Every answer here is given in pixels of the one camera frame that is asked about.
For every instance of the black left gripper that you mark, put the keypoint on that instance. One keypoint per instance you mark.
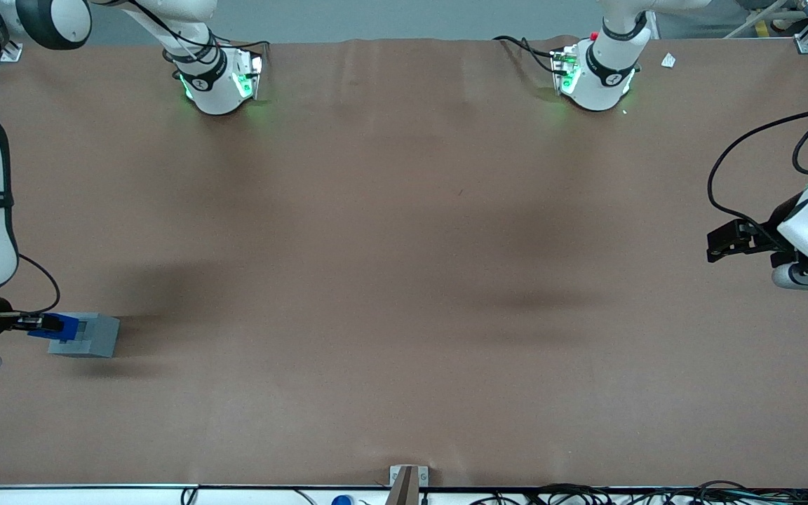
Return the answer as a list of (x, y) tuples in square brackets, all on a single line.
[(771, 229)]

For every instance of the blue plastic part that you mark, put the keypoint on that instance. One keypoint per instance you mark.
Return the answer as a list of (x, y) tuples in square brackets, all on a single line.
[(43, 335)]

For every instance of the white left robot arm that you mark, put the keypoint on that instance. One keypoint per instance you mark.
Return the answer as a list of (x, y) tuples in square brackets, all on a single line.
[(597, 70)]

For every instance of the gray square base block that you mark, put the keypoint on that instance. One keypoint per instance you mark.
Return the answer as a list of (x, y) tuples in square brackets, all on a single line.
[(102, 337)]

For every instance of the white paper scrap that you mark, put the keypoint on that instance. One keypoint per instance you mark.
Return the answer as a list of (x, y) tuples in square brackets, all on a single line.
[(668, 60)]

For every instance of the beige tube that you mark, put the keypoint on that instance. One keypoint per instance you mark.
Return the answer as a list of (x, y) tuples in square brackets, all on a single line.
[(755, 22)]

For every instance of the brown table cover sheet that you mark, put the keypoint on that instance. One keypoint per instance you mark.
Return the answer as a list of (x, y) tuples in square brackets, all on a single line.
[(404, 280)]

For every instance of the blue round cap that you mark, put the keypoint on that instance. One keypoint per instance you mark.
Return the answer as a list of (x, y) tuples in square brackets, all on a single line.
[(342, 501)]

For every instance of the metal mounting bracket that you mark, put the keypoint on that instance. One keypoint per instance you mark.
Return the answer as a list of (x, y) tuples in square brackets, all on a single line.
[(423, 477)]

